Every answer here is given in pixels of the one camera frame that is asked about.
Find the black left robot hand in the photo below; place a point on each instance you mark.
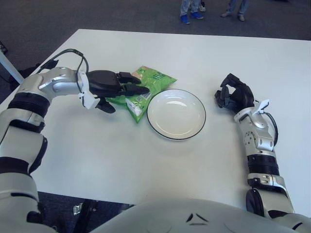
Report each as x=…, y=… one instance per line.
x=102, y=82

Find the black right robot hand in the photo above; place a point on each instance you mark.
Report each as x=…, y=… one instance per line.
x=243, y=94

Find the green snack bag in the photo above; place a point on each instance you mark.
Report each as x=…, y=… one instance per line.
x=158, y=78

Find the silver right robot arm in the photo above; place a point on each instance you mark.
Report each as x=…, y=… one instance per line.
x=260, y=143

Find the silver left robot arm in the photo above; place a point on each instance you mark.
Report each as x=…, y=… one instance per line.
x=58, y=82

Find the white plate black rim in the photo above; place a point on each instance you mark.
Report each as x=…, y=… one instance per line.
x=176, y=114

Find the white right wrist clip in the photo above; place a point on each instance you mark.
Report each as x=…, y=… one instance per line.
x=263, y=104

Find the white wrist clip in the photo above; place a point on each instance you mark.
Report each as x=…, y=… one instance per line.
x=263, y=104
x=90, y=102

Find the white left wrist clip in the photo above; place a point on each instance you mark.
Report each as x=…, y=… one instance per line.
x=90, y=102

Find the person with tan shoes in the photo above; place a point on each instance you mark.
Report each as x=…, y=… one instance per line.
x=242, y=6

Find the white side table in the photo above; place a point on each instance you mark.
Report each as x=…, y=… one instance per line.
x=9, y=69

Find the person with white sneakers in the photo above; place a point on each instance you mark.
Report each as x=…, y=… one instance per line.
x=202, y=7

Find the person with blue shoes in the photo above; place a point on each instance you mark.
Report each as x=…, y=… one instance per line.
x=185, y=7

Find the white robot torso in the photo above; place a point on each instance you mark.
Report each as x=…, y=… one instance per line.
x=170, y=216

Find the shiny metal table bracket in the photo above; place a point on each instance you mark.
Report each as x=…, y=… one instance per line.
x=77, y=209

